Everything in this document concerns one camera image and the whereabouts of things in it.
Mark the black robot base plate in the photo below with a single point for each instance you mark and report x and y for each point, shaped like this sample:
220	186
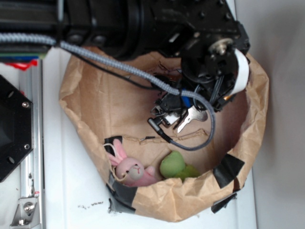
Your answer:
15	128

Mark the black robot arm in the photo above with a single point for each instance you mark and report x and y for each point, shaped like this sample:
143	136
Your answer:
204	34

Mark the green plush toy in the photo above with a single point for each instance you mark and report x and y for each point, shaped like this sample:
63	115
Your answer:
174	166

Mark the aluminium extrusion rail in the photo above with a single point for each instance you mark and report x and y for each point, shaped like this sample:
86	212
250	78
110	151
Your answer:
31	168

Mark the silver key bunch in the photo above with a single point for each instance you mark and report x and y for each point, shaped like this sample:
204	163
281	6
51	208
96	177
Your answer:
193	114

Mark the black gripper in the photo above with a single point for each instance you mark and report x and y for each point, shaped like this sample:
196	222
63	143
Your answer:
216	77

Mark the metal corner bracket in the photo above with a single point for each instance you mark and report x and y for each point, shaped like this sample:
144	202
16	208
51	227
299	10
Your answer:
27	214

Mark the brown paper bag bin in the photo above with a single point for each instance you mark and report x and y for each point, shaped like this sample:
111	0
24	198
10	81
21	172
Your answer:
103	107

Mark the pink plush bunny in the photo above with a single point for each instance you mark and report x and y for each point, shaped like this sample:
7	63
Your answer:
130	171

